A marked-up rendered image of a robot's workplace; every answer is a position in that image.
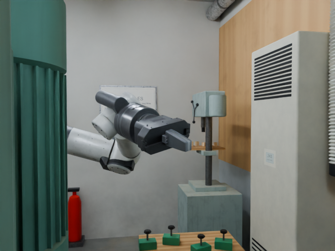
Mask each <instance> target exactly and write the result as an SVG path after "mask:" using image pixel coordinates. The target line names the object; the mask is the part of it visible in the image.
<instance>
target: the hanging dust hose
mask: <svg viewBox="0 0 335 251"><path fill-rule="evenodd" d="M330 3H331V4H330V6H331V7H330V29H329V31H330V33H329V34H330V36H329V38H330V39H329V41H330V43H329V45H330V46H329V49H330V50H329V52H330V53H329V56H330V57H329V59H330V60H329V62H330V64H329V66H330V67H329V69H330V70H329V73H330V74H329V76H330V77H329V80H330V81H329V83H330V85H329V87H330V88H329V89H328V90H330V92H328V93H329V94H331V95H329V96H328V97H330V99H328V100H329V101H331V102H329V104H330V106H329V108H331V109H329V111H330V113H329V115H331V116H329V118H330V120H329V122H331V123H329V125H331V126H330V127H329V128H330V130H329V132H331V133H329V135H330V137H329V139H331V140H329V142H330V144H329V146H331V147H329V149H330V151H329V153H331V154H329V156H330V158H329V160H331V161H329V175H331V176H334V177H335V0H331V1H330Z"/></svg>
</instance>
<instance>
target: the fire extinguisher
mask: <svg viewBox="0 0 335 251"><path fill-rule="evenodd" d="M79 190H80V187H76V188H68V192H72V196H70V197H69V200H68V245H69V248H77V247H83V244H84V240H85V235H82V213H81V199H80V197H79V196H78V195H76V192H79Z"/></svg>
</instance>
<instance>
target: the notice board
mask: <svg viewBox="0 0 335 251"><path fill-rule="evenodd" d="M100 90H103V91H106V92H109V93H112V94H114V95H117V96H120V95H121V94H122V93H123V92H129V93H131V94H133V95H134V96H135V97H136V98H137V99H138V100H139V102H140V103H141V105H144V106H147V107H149V108H152V109H154V110H156V111H157V86H116V85H99V91H100ZM106 108H107V107H106V106H104V105H102V104H99V114H100V113H101V112H102V111H103V110H105V109H106Z"/></svg>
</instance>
